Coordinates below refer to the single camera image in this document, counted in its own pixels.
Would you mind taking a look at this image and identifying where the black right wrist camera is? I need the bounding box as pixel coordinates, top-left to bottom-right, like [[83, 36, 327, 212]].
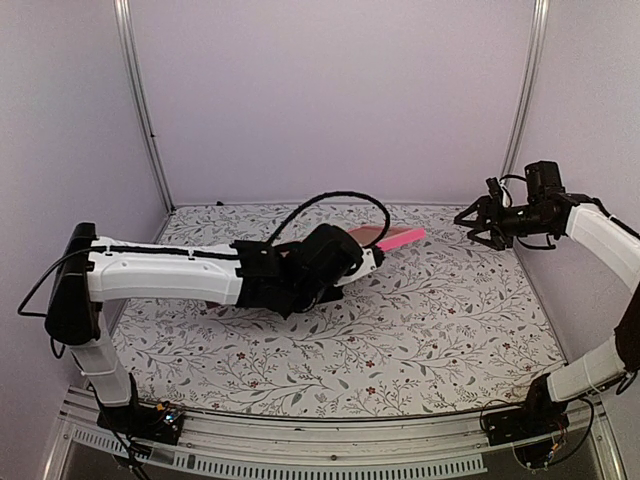
[[486, 177, 513, 208]]

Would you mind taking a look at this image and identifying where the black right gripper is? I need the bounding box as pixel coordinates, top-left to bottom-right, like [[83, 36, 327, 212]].
[[454, 196, 555, 251]]

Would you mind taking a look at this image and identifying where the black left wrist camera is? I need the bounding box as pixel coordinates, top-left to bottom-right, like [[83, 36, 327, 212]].
[[343, 245, 385, 283]]

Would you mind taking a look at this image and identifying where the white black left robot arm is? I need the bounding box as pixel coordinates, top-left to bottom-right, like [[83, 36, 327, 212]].
[[40, 223, 376, 434]]

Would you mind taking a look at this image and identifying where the aluminium front table rail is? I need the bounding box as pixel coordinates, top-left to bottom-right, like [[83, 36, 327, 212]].
[[43, 388, 628, 479]]

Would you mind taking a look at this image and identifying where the left aluminium corner post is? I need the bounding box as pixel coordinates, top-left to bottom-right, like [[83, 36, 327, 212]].
[[113, 0, 175, 214]]

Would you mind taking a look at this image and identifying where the right aluminium corner post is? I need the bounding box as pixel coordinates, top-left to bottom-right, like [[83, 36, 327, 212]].
[[501, 0, 550, 175]]

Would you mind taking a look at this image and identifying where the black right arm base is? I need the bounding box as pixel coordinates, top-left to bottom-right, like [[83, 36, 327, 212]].
[[479, 402, 569, 470]]

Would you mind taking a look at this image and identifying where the aluminium corner post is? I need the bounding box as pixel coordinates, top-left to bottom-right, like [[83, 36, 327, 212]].
[[113, 0, 175, 214], [501, 0, 550, 175]]

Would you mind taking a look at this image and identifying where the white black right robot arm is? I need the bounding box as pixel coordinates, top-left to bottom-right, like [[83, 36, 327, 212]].
[[454, 192, 639, 436]]

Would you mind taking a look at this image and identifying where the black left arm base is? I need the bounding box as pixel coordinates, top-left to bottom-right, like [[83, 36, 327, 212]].
[[97, 398, 185, 445]]

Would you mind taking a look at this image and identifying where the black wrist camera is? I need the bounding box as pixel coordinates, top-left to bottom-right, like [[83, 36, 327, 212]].
[[343, 245, 385, 283], [486, 177, 513, 208]]

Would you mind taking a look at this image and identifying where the pink wooden picture frame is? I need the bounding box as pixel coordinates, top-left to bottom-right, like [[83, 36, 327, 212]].
[[348, 225, 426, 252]]

